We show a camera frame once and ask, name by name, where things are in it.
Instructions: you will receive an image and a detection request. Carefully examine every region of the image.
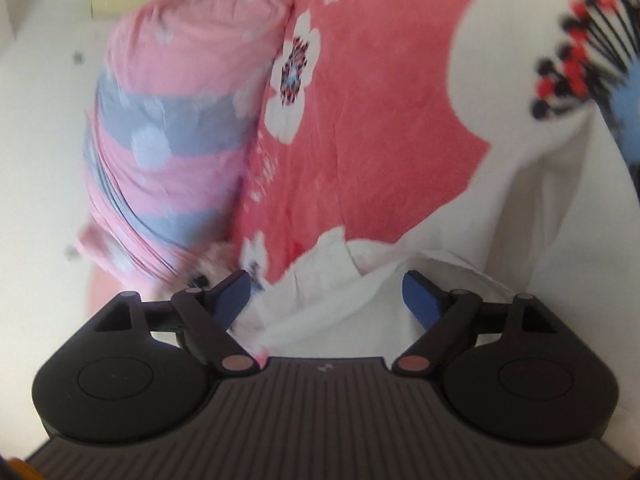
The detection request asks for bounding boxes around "checked cloth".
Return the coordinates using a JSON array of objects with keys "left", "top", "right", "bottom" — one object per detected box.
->
[{"left": 190, "top": 242, "right": 236, "bottom": 286}]

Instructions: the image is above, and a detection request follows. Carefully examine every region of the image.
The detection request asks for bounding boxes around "red floral blanket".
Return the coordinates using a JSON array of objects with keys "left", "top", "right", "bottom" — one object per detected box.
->
[{"left": 87, "top": 0, "right": 640, "bottom": 351}]

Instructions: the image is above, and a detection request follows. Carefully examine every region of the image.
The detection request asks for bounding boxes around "white shirt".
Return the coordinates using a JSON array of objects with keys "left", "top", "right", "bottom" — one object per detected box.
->
[{"left": 230, "top": 105, "right": 640, "bottom": 366}]

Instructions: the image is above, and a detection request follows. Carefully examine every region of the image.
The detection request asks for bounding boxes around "pink and blue pillow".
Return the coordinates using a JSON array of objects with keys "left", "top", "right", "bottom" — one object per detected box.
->
[{"left": 75, "top": 0, "right": 293, "bottom": 286}]

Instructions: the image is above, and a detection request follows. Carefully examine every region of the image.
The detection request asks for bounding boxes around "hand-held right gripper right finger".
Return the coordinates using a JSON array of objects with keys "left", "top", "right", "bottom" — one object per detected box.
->
[{"left": 391, "top": 269, "right": 559, "bottom": 376}]

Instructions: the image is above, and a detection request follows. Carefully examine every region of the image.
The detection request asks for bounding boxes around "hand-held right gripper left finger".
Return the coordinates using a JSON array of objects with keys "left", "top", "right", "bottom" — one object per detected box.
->
[{"left": 91, "top": 269, "right": 260, "bottom": 376}]

